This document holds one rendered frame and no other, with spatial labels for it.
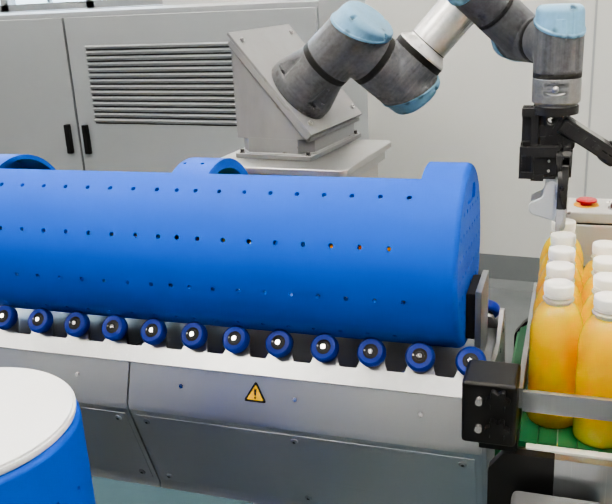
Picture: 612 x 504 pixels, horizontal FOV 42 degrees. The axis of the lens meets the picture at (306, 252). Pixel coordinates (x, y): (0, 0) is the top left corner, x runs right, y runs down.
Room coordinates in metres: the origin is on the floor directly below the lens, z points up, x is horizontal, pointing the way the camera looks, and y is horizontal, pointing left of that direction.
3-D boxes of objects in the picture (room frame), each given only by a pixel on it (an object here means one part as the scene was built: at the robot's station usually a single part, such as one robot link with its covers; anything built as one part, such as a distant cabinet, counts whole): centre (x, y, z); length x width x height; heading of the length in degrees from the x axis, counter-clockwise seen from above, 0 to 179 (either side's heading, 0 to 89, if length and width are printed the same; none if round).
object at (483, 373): (0.95, -0.24, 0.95); 0.10 x 0.07 x 0.10; 161
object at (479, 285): (1.15, -0.26, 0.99); 0.10 x 0.02 x 0.12; 161
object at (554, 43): (1.28, -0.41, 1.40); 0.09 x 0.08 x 0.11; 15
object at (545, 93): (1.27, -0.41, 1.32); 0.08 x 0.08 x 0.05
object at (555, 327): (0.99, -0.34, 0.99); 0.07 x 0.07 x 0.19
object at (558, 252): (1.13, -0.38, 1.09); 0.04 x 0.04 x 0.02
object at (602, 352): (0.94, -0.38, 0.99); 0.07 x 0.07 x 0.19
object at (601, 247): (1.14, -0.46, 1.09); 0.04 x 0.04 x 0.02
